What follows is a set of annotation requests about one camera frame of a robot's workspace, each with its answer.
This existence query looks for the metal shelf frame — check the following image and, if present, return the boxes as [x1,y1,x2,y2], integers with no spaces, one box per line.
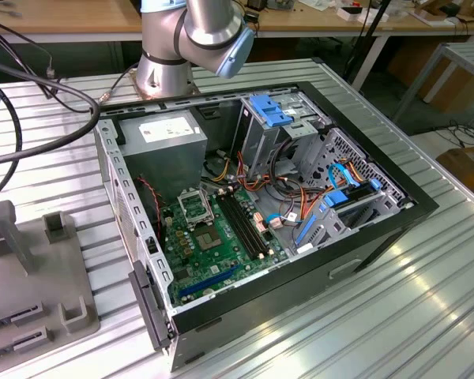
[393,41,474,124]

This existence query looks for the blue flat data wire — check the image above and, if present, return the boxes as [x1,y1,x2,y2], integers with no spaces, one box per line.
[327,161,359,191]

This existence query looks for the hard disk in blue carrier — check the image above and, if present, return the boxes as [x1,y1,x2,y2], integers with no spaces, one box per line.
[322,179,382,209]

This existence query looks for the black RAM slot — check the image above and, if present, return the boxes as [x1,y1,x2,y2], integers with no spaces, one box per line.
[225,191,268,257]
[220,193,264,260]
[215,193,261,261]
[230,190,271,254]

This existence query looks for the metal disk bay cage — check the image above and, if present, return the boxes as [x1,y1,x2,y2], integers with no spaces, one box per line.
[239,92,329,182]

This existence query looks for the brown cardboard box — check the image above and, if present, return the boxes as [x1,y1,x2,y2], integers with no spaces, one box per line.
[435,144,474,201]

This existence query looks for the green motherboard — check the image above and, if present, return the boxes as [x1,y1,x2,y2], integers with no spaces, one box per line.
[162,184,290,308]

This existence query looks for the blue plastic bay latch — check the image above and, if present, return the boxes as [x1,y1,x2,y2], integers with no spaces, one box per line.
[250,94,288,128]

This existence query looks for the grey parts rack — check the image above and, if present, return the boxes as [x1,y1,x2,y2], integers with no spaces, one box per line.
[0,199,102,358]

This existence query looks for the perforated metal disk cage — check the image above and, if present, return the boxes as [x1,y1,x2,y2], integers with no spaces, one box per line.
[288,126,416,256]

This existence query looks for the red orange wire bundle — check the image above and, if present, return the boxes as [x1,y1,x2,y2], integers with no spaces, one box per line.
[235,152,272,193]
[298,157,367,228]

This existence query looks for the wooden desk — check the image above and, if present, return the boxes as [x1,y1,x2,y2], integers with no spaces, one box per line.
[0,0,474,90]

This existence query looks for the metal CPU socket cover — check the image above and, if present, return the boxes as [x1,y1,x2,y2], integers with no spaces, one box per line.
[176,188,215,225]

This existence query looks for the black stand pole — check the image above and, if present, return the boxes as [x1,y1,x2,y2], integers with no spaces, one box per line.
[345,0,394,82]

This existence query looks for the tangled black floor cables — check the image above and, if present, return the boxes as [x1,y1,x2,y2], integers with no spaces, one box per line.
[436,118,474,150]

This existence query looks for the blue expansion slot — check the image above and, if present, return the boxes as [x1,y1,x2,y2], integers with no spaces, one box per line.
[179,263,241,300]

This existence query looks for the black case fan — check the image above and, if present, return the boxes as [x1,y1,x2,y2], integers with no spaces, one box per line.
[136,173,167,242]

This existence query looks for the grey power supply unit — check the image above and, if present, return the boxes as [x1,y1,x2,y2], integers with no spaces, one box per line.
[116,109,209,206]

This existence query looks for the CPU socket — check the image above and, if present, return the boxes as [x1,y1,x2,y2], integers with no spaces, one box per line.
[192,224,225,253]

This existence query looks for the open black PC case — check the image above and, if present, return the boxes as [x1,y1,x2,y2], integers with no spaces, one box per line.
[88,81,440,373]

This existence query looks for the blue plastic bay rail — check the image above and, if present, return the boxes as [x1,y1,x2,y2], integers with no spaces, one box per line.
[294,212,318,246]

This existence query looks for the red black twisted fan wire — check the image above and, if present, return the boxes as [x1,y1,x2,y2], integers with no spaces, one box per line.
[136,176,164,240]

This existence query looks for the brown cardboard boxes stack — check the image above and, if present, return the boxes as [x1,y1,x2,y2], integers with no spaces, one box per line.
[386,39,474,114]

